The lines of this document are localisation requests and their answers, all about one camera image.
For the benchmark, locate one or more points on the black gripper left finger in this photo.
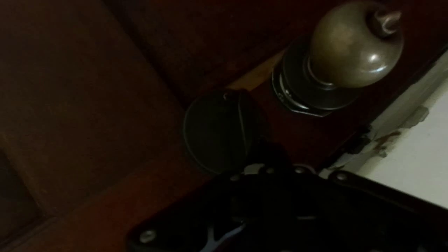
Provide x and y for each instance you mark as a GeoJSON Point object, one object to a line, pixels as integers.
{"type": "Point", "coordinates": [211, 219]}

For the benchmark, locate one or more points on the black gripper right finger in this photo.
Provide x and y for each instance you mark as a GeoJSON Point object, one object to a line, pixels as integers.
{"type": "Point", "coordinates": [383, 215]}

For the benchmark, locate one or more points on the dark brown wooden door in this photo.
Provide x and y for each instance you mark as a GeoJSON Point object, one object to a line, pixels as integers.
{"type": "Point", "coordinates": [93, 117]}

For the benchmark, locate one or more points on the brass door knob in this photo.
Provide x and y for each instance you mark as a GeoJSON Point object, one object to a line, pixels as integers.
{"type": "Point", "coordinates": [355, 47]}

